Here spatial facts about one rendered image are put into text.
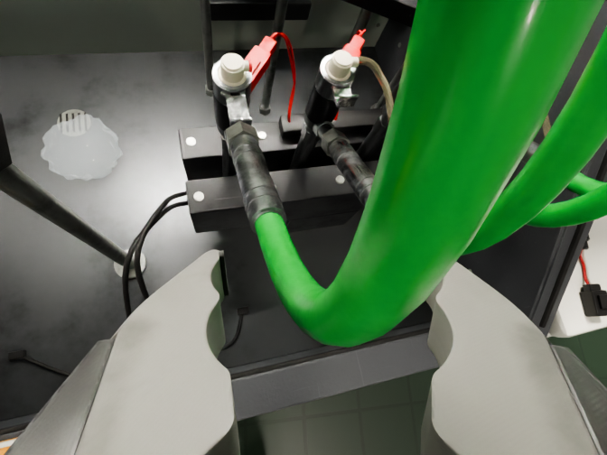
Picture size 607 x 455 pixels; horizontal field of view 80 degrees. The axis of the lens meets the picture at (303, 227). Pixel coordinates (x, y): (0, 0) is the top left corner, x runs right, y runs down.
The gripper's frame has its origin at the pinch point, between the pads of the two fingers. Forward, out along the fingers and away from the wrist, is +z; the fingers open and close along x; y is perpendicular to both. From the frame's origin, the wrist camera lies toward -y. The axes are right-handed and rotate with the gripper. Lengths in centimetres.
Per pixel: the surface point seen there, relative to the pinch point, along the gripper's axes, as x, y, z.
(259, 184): -3.1, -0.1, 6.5
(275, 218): -2.1, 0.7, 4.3
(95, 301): -28.6, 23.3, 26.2
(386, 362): 7.7, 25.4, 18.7
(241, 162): -4.4, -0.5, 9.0
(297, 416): -6, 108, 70
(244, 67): -5.2, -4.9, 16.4
